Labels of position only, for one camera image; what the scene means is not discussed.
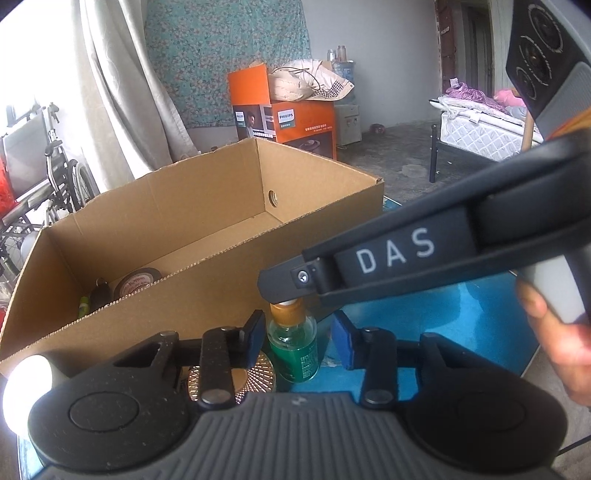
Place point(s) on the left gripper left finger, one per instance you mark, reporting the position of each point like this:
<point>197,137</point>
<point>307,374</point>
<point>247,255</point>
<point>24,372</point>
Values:
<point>223,349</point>

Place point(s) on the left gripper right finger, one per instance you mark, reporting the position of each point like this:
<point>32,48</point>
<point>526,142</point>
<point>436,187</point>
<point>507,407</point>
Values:
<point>373,350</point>

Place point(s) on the rose gold lid jar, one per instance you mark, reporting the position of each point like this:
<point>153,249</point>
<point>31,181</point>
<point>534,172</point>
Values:
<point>261,378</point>

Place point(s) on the green dropper bottle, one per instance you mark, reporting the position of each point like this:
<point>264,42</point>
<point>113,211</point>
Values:
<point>292,334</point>

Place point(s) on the black electrical tape roll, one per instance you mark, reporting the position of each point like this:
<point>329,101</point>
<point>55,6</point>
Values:
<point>136,280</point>

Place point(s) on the black cylindrical tube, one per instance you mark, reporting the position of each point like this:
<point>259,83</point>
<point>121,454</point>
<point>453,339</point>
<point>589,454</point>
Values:
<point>100,296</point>

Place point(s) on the green lip balm stick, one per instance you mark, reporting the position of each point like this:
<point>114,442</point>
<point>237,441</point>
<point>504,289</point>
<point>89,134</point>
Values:
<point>84,307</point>

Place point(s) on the white supplement bottle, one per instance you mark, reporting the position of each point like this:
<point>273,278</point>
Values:
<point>32,378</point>

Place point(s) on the person right hand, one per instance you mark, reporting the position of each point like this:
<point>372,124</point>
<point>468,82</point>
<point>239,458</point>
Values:
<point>566,345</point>

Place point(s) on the bed with patterned mattress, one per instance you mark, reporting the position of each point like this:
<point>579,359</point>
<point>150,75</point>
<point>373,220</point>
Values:
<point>477,126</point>

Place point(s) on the brown cardboard box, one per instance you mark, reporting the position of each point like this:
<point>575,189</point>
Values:
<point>209,224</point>

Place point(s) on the white water dispenser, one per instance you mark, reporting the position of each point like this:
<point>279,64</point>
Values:
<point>347,111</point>

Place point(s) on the orange Philips appliance box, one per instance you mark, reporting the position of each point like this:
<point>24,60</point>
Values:
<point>306,125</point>

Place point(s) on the grey curtain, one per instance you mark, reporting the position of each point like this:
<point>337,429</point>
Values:
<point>133,123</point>

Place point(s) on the wheelchair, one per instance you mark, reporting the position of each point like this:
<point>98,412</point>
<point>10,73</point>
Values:
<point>40,184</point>

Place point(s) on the beige bag on box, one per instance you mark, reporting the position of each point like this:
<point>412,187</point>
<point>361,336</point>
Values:
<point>308,80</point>

